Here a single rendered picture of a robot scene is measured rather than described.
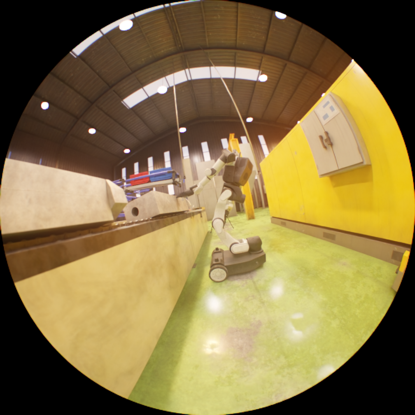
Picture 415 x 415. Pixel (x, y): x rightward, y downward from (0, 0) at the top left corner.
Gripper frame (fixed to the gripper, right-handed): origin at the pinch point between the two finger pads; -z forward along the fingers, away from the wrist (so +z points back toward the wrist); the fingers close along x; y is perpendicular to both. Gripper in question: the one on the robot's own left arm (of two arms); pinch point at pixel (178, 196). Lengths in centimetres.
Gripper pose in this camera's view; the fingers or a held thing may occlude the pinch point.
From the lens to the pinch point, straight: 149.5
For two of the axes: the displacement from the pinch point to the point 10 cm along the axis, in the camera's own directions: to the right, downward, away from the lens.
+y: 3.4, 9.4, -0.2
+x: -0.9, 0.1, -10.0
